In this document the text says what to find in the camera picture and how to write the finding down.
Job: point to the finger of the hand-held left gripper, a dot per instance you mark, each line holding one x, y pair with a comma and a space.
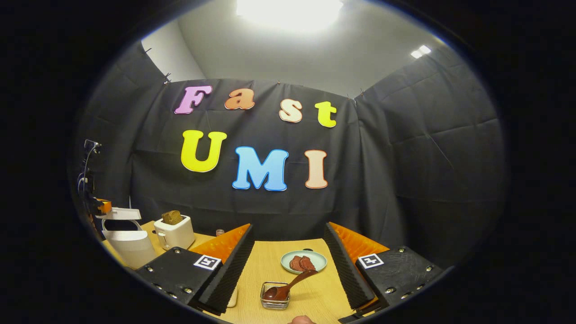
105, 207

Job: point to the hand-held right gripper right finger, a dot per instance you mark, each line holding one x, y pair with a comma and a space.
344, 270

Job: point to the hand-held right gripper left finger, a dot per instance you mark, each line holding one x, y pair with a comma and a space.
234, 270

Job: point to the white rice cooker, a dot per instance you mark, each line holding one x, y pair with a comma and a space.
130, 247

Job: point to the brown wooden spoon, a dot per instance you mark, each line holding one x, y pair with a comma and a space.
292, 283

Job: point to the pale green plate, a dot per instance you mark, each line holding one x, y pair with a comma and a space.
320, 258

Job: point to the brown bread slice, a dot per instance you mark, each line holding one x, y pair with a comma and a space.
172, 218

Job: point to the white toaster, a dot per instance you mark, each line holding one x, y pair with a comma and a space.
175, 234

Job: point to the small metal cloth clip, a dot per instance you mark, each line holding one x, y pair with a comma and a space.
167, 79

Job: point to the small ceiling light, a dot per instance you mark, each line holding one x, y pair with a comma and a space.
420, 51

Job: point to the large ceiling light panel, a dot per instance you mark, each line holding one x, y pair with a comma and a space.
290, 13

